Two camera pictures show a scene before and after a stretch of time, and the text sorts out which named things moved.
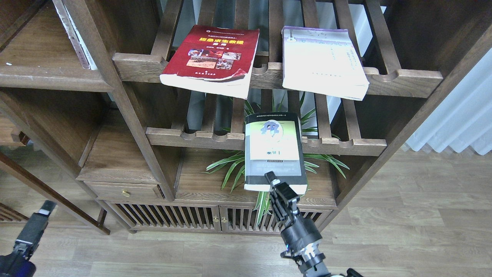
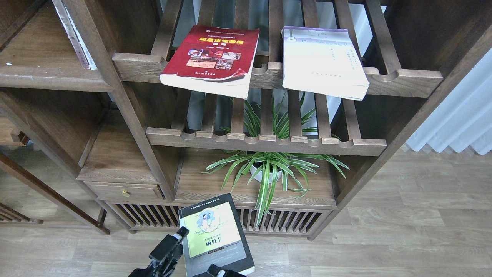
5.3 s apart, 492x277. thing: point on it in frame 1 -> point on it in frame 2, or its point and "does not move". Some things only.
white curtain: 462,118 does not move
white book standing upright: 85,56 does not move
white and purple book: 323,61 does not move
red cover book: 217,60 does not move
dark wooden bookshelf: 186,116 does not move
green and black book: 274,142 -> 215,237
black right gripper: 297,234 -> 216,271
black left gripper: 17,264 -> 163,258
